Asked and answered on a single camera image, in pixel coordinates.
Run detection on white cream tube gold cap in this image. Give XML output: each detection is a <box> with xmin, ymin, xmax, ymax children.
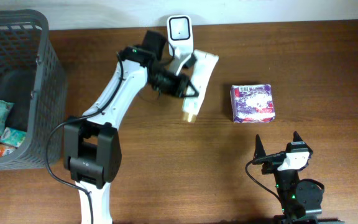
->
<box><xmin>182</xmin><ymin>50</ymin><xmax>219</xmax><ymax>123</ymax></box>

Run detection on purple tissue pack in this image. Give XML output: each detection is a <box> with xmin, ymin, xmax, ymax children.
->
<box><xmin>230</xmin><ymin>84</ymin><xmax>275</xmax><ymax>123</ymax></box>

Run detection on teal tissue packet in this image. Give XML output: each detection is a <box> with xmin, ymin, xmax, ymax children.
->
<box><xmin>0</xmin><ymin>127</ymin><xmax>26</xmax><ymax>148</ymax></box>

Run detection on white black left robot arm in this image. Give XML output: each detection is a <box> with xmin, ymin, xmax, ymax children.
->
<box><xmin>63</xmin><ymin>45</ymin><xmax>201</xmax><ymax>223</ymax></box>

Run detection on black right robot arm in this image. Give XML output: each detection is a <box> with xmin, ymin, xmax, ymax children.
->
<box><xmin>245</xmin><ymin>132</ymin><xmax>343</xmax><ymax>224</ymax></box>

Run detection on white barcode scanner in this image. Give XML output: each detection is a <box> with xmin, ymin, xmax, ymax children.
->
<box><xmin>167</xmin><ymin>15</ymin><xmax>194</xmax><ymax>56</ymax></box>

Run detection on grey plastic mesh basket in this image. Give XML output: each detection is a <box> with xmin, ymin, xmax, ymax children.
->
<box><xmin>0</xmin><ymin>9</ymin><xmax>68</xmax><ymax>170</ymax></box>

